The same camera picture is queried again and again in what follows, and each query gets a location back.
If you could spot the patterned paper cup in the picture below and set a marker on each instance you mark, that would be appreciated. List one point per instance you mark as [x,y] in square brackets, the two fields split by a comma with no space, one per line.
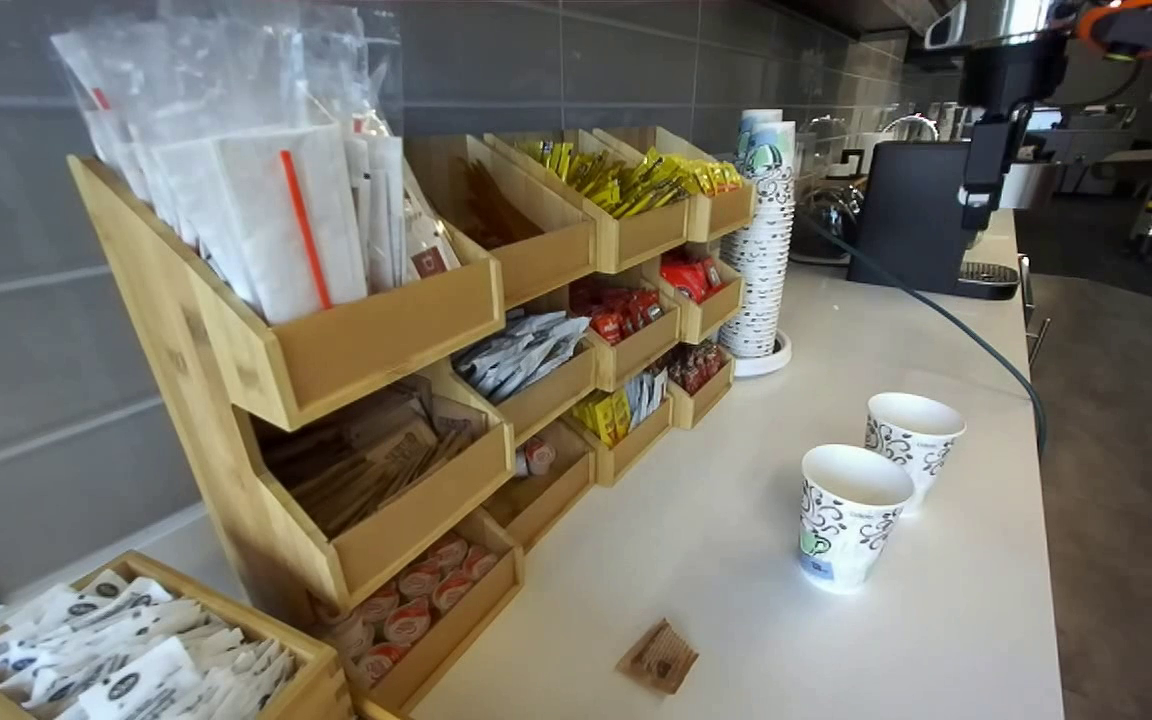
[913,442]
[845,526]

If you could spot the white round cup stack base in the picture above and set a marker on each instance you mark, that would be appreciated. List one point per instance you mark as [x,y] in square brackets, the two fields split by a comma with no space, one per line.
[774,361]

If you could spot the white blue packets bunch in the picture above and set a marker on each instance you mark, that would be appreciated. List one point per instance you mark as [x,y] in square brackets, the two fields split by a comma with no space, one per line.
[522,354]

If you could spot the yellow green tea packets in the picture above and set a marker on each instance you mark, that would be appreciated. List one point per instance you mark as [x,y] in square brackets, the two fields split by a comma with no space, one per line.
[602,416]

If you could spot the dark red packets bunch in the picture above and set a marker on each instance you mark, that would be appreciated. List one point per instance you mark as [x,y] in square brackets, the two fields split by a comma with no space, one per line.
[699,367]

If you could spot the yellow sweetener packets bunch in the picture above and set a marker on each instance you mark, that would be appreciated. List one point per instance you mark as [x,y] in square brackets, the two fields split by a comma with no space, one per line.
[622,187]

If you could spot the bamboo wooden organizer rack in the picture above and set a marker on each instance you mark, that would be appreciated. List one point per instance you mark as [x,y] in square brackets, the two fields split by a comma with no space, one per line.
[379,334]

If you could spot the tall stack of paper cups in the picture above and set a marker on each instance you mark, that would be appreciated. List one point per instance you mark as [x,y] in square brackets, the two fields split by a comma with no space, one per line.
[761,243]

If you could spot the brown sugar packets bunch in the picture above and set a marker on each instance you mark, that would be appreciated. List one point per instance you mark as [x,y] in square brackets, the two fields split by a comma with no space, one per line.
[363,462]

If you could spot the clear bag of wrapped stirrers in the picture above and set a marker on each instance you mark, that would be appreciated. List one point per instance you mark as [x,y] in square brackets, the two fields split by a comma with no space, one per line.
[389,214]

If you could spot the small creamer cups pile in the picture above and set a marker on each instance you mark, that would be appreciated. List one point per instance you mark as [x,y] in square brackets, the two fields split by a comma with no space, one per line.
[410,605]

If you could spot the brown paper packet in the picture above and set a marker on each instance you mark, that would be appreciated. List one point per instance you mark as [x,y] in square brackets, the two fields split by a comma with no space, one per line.
[657,659]

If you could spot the black coffee machine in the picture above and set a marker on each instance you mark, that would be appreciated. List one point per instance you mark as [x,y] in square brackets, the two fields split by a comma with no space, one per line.
[922,214]

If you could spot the clear bag with red straw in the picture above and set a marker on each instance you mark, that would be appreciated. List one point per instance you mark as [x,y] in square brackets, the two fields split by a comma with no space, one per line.
[238,200]

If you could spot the bamboo wooden tray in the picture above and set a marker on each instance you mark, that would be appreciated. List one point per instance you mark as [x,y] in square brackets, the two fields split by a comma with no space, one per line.
[318,691]

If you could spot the white sugar packets pile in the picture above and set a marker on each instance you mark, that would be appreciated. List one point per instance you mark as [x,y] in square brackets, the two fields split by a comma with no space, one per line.
[122,655]

